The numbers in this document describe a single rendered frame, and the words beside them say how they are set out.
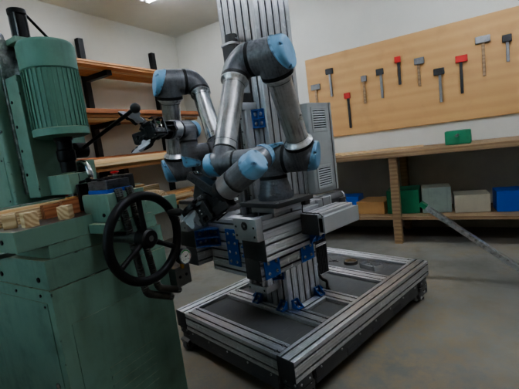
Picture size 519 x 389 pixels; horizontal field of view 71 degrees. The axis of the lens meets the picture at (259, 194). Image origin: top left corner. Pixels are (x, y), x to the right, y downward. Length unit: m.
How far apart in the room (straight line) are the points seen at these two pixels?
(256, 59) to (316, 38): 3.19
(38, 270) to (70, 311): 0.15
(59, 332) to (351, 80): 3.63
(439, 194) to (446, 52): 1.35
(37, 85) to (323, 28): 3.49
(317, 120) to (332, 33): 2.54
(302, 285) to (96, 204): 1.12
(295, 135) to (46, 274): 0.92
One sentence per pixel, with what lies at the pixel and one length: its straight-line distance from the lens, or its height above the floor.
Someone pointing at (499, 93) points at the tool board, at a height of 1.25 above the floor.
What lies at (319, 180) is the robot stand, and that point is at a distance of 1.89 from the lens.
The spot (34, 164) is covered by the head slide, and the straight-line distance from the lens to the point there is 1.47.
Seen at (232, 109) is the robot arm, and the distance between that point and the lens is 1.20.
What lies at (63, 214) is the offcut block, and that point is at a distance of 1.24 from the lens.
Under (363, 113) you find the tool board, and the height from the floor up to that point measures 1.26.
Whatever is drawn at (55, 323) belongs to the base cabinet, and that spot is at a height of 0.61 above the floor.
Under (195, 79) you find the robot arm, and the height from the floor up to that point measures 1.38.
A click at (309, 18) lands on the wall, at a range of 4.51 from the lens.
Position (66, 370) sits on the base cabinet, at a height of 0.46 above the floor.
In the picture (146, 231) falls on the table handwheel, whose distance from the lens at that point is 1.14.
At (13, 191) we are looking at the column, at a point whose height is 1.00.
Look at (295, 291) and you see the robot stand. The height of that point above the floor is 0.30.
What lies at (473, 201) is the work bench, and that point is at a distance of 3.63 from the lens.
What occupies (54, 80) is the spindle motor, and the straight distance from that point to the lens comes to 1.38.
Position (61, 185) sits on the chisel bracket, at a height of 1.00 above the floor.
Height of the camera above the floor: 1.04
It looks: 7 degrees down
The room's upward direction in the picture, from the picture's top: 7 degrees counter-clockwise
